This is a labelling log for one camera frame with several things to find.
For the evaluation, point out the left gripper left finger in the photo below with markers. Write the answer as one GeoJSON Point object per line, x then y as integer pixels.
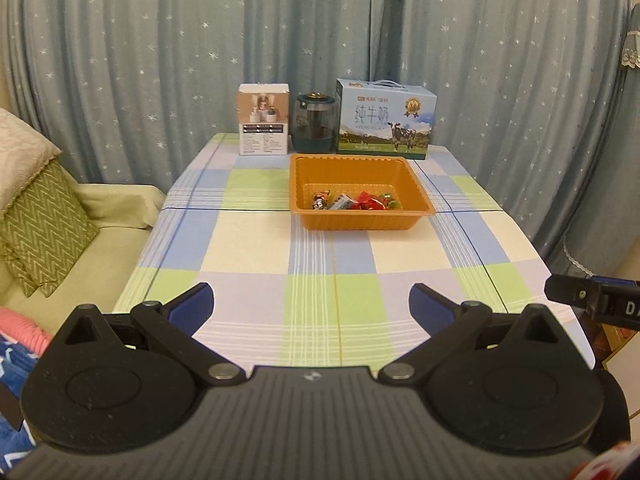
{"type": "Point", "coordinates": [169, 330]}

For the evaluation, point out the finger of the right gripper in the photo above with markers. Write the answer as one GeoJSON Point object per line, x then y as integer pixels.
{"type": "Point", "coordinates": [615, 281]}
{"type": "Point", "coordinates": [581, 293]}

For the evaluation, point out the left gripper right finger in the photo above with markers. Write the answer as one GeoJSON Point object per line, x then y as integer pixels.
{"type": "Point", "coordinates": [451, 328]}

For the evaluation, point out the green candy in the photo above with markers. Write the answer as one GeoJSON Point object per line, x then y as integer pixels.
{"type": "Point", "coordinates": [388, 201]}

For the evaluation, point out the large red snack packet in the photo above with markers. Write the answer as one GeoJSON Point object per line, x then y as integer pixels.
{"type": "Point", "coordinates": [367, 201]}

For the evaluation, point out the clear black snack packet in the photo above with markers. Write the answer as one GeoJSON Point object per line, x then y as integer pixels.
{"type": "Point", "coordinates": [342, 202]}

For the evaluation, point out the plaid tablecloth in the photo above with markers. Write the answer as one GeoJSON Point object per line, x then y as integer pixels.
{"type": "Point", "coordinates": [285, 295]}

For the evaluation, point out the beige sofa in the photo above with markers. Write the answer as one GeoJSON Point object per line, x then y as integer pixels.
{"type": "Point", "coordinates": [125, 215]}

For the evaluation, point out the pink blue blanket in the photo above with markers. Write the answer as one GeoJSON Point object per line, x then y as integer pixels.
{"type": "Point", "coordinates": [22, 344]}

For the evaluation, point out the green chevron cushion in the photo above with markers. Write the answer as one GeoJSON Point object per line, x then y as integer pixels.
{"type": "Point", "coordinates": [44, 232]}

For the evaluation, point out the orange plastic tray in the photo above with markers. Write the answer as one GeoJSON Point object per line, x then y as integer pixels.
{"type": "Point", "coordinates": [353, 175]}

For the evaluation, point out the blue milk carton box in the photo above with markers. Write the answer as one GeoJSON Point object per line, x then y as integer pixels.
{"type": "Point", "coordinates": [384, 118]}

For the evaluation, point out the beige cushion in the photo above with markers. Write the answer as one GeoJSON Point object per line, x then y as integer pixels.
{"type": "Point", "coordinates": [24, 153]}

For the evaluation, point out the white humidifier box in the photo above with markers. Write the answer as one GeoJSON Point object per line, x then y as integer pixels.
{"type": "Point", "coordinates": [263, 118]}

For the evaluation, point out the dark green humidifier jar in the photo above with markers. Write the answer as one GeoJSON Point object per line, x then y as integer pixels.
{"type": "Point", "coordinates": [313, 131]}

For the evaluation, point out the blue star curtain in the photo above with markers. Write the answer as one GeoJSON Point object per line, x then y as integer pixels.
{"type": "Point", "coordinates": [130, 90]}

